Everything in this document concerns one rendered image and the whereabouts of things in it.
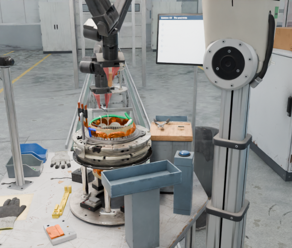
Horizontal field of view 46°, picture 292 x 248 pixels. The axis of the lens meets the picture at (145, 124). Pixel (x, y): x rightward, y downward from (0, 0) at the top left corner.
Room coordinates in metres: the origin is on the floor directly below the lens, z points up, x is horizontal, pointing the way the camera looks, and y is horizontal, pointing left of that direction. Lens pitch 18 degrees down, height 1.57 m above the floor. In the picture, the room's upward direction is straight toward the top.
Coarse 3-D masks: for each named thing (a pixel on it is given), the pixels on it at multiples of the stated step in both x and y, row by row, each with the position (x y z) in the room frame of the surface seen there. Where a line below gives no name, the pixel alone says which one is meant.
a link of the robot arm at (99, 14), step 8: (88, 0) 1.18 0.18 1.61; (96, 0) 1.17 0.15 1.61; (104, 0) 1.19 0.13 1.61; (88, 8) 1.20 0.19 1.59; (96, 8) 1.18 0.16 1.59; (104, 8) 1.19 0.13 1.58; (112, 8) 1.22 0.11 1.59; (96, 16) 1.20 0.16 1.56; (104, 16) 1.18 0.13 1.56; (112, 16) 1.21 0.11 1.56; (96, 24) 1.22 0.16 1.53; (112, 24) 1.21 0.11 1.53
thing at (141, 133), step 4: (136, 128) 1.40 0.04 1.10; (140, 132) 1.35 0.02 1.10; (144, 132) 1.35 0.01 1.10; (136, 136) 1.30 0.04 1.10; (140, 136) 1.31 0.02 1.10; (88, 140) 1.26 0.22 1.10; (128, 140) 1.26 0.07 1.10; (132, 140) 1.27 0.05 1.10; (88, 144) 1.24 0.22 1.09; (92, 144) 1.23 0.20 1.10; (96, 144) 1.23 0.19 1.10; (104, 144) 1.23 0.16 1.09; (108, 144) 1.23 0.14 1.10; (112, 144) 1.23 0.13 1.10
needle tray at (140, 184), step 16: (112, 176) 1.07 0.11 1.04; (128, 176) 1.09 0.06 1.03; (144, 176) 1.10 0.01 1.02; (160, 176) 1.02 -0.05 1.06; (176, 176) 1.05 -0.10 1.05; (112, 192) 0.96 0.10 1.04; (128, 192) 0.98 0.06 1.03; (144, 192) 1.02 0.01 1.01; (128, 208) 1.03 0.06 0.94; (144, 208) 1.02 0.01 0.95; (128, 224) 1.04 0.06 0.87; (144, 224) 1.02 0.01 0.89; (128, 240) 1.04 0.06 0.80; (144, 240) 1.01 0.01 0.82
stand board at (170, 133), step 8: (152, 128) 1.50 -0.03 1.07; (168, 128) 1.50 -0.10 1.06; (176, 128) 1.50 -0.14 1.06; (184, 128) 1.50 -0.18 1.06; (152, 136) 1.41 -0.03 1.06; (160, 136) 1.41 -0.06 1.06; (168, 136) 1.41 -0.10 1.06; (176, 136) 1.40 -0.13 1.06; (184, 136) 1.40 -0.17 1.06; (192, 136) 1.40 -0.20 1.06
